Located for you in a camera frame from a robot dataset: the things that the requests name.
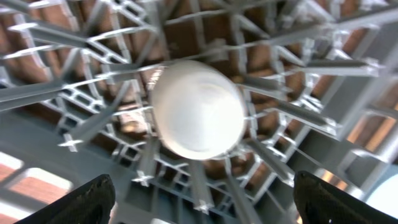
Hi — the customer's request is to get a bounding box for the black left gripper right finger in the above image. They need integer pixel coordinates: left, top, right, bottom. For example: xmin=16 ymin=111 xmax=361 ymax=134
xmin=293 ymin=170 xmax=397 ymax=224

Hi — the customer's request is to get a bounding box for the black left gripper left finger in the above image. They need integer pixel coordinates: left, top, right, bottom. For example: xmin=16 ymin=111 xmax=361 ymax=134
xmin=16 ymin=174 xmax=116 ymax=224

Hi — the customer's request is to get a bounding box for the light blue saucer bowl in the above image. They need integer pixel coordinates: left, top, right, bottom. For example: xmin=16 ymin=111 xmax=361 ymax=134
xmin=366 ymin=175 xmax=397 ymax=218

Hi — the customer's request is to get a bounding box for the white plastic cup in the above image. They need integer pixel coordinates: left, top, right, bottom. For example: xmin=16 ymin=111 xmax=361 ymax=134
xmin=150 ymin=60 xmax=247 ymax=160

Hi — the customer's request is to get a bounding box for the grey plastic dish rack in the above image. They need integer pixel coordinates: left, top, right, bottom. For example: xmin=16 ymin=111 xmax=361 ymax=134
xmin=1 ymin=1 xmax=397 ymax=223

